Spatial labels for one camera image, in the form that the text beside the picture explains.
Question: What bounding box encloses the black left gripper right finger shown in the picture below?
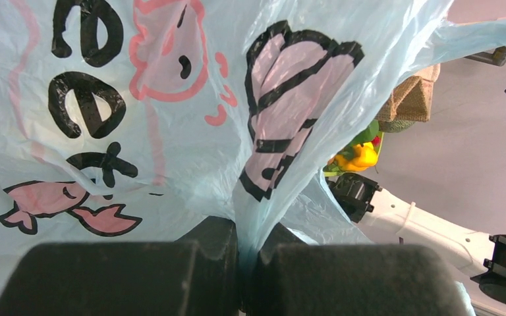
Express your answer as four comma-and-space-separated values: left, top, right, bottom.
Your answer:
243, 224, 469, 315

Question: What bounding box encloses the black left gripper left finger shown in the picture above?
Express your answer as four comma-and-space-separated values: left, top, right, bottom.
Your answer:
0, 217, 239, 315

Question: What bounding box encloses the light blue plastic grocery bag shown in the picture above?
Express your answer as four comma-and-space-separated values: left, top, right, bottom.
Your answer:
0, 1, 506, 295

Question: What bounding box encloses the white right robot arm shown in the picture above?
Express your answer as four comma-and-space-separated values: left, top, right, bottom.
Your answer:
327, 172, 506, 305

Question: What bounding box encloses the brown paper bag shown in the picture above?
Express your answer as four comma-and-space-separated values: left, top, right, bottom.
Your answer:
376, 64, 440, 122

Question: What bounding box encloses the green vegetable basket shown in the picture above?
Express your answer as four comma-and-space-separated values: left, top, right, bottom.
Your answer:
323, 132, 384, 177

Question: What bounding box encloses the yellow bell pepper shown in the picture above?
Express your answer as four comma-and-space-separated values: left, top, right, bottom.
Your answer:
331, 142, 378, 172

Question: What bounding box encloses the green bell pepper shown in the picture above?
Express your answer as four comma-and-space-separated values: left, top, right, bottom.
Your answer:
350, 120, 379, 146

